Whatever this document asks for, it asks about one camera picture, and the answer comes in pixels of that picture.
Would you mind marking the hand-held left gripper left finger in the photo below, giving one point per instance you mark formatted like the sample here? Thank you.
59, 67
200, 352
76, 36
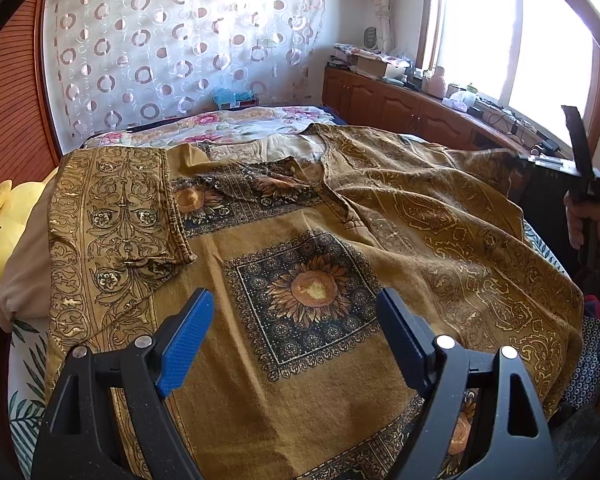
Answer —
185, 340

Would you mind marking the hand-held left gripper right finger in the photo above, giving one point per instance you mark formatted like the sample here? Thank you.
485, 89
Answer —
405, 340

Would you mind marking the golden brown patterned garment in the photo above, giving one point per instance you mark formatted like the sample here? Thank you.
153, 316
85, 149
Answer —
330, 210

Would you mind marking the person's right hand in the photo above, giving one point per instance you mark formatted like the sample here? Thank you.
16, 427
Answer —
575, 225

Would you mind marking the bright window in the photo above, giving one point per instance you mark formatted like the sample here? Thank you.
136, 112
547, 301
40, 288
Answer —
545, 45

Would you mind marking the white plastic bag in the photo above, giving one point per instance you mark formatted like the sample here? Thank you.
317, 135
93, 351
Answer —
457, 101

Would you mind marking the person's dark dotted clothing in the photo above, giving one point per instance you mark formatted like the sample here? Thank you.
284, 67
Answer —
587, 355

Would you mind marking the palm leaf print bed sheet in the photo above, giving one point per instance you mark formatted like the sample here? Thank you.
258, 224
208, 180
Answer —
27, 390

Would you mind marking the beige pillow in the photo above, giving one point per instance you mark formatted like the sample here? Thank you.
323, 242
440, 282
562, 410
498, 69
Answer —
27, 270

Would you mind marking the pink jar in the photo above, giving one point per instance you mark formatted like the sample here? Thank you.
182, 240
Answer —
436, 84

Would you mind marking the floral quilt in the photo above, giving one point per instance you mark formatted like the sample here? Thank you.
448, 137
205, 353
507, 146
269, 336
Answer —
220, 125

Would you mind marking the brown wooden cabinet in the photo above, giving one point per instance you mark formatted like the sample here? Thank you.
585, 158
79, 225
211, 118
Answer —
380, 105

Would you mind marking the open cardboard box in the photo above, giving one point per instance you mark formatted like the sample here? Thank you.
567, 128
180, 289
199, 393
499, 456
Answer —
380, 65

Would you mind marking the teal plastic packet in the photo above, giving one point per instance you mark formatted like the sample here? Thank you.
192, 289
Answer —
232, 97

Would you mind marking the small white round device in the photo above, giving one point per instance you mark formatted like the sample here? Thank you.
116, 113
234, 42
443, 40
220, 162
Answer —
371, 39

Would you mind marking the white floral window curtain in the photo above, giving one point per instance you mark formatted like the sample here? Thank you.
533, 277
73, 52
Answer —
382, 0

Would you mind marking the reddish ribbed wooden panel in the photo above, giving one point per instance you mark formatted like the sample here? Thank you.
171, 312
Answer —
10, 110

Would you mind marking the sheer circle pattern curtain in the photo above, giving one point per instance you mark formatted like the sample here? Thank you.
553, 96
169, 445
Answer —
180, 50

